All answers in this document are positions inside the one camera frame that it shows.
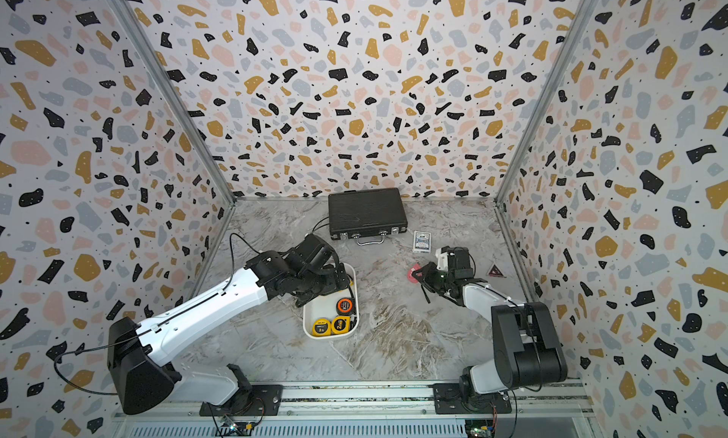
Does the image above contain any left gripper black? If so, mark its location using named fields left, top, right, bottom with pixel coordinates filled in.
left=298, top=261, right=355, bottom=305

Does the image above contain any orange black tape measure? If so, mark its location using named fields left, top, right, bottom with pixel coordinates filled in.
left=336, top=298, right=356, bottom=316

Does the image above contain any pink tape measure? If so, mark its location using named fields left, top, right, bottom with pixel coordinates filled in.
left=407, top=264, right=421, bottom=284

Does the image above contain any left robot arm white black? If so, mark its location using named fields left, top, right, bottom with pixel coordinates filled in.
left=107, top=233, right=356, bottom=415

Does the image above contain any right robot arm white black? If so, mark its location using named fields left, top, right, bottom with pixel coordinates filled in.
left=411, top=246, right=568, bottom=398

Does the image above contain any playing card deck box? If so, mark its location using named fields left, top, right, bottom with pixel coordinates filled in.
left=413, top=231, right=432, bottom=253

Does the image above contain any white plastic storage box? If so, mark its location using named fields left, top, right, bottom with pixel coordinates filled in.
left=303, top=263, right=359, bottom=341

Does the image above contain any yellow tape measure bottom left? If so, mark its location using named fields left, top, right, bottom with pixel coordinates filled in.
left=311, top=319, right=332, bottom=338

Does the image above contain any yellow tape measure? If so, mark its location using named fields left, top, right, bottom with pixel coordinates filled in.
left=331, top=316, right=352, bottom=335
left=311, top=319, right=332, bottom=338

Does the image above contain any yellow tape measure bottom right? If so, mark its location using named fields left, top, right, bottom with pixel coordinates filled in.
left=331, top=316, right=352, bottom=335

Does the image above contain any red triangle sticker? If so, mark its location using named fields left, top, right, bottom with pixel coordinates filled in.
left=488, top=265, right=505, bottom=278

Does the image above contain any black metal-trimmed carrying case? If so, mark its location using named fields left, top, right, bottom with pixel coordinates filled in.
left=327, top=188, right=409, bottom=240

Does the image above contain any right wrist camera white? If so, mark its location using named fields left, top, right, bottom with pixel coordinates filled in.
left=436, top=248, right=451, bottom=272

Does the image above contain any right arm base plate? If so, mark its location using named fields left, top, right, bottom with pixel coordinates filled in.
left=432, top=383, right=512, bottom=414

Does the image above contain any aluminium front rail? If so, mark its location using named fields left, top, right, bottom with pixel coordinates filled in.
left=110, top=379, right=595, bottom=423

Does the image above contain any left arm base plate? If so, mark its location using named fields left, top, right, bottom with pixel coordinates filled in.
left=199, top=384, right=284, bottom=417

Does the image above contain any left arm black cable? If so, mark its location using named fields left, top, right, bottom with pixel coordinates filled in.
left=53, top=340, right=123, bottom=397

